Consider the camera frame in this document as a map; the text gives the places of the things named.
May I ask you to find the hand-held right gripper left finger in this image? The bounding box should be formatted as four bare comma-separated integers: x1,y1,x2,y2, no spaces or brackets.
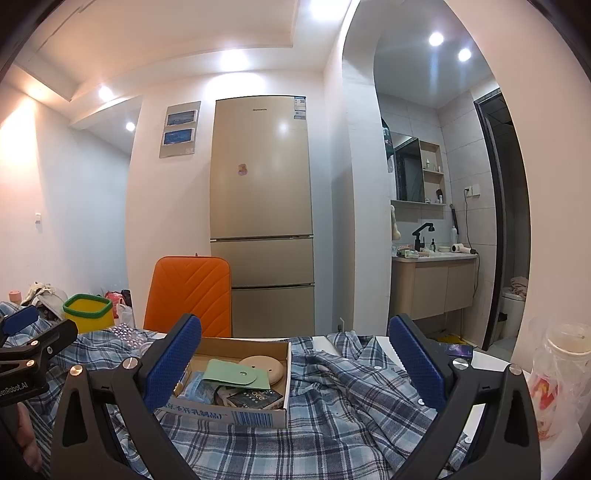
50,314,204,480

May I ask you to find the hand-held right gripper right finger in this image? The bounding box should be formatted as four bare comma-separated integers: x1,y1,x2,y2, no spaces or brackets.
388,315,542,480

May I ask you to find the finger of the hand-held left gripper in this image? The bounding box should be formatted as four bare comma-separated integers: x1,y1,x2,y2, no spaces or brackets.
0,305,41,336
0,319,78,367

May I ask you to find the pale blue wipes packet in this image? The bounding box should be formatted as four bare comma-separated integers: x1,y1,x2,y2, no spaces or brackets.
178,371,222,402

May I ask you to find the green pouch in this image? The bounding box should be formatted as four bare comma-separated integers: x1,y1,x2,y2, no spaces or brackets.
203,359,271,389

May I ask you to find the black tissue packet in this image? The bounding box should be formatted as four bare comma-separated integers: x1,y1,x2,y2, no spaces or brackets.
226,390,284,411

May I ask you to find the round beige disc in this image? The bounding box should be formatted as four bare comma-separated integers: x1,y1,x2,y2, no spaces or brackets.
239,354,284,386

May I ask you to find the shallow cardboard box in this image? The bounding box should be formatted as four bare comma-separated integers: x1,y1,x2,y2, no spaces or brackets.
152,337,293,430

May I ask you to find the person's left hand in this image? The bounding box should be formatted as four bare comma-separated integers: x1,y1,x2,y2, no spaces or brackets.
17,401,43,468

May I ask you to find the grey bag with white cloth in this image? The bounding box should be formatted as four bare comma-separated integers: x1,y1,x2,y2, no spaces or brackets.
21,281,70,321

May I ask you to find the dark blue box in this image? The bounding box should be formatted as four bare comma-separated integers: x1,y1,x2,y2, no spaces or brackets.
436,342,474,359

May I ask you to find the yellow bin with green rim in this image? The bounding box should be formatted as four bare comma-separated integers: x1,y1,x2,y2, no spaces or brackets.
63,295,115,334

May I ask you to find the studded grey cloth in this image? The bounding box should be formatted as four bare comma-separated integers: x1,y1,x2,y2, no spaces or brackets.
104,323,155,347

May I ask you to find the orange chair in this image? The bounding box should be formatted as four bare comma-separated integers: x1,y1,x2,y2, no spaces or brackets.
143,256,232,339

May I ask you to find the white plastic bag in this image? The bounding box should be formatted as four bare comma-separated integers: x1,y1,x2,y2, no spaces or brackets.
113,298,134,326

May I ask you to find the beige vanity cabinet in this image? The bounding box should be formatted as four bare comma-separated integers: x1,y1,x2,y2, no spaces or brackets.
392,253,478,320

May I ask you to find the blue plaid shirt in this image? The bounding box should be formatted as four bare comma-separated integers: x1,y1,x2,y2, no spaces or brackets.
0,302,472,480

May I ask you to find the black faucet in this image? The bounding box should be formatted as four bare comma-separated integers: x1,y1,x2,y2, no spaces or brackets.
412,223,435,252

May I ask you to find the plastic cup in bag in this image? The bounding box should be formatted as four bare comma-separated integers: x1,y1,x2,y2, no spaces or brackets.
526,316,591,455

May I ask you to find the beige refrigerator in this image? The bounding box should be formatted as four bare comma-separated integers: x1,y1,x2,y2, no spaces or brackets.
209,95,317,339

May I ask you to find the bathroom mirror cabinet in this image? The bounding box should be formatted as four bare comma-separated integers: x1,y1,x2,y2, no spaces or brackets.
390,131,448,206

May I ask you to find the dark hanging cloth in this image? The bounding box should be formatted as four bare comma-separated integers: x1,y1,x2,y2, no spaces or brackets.
381,117,395,174

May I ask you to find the black door frame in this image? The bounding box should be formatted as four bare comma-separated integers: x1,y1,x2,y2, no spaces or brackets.
474,88,532,352

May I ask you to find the grey wall panel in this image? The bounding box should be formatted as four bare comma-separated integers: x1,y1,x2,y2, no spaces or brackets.
159,100,201,158

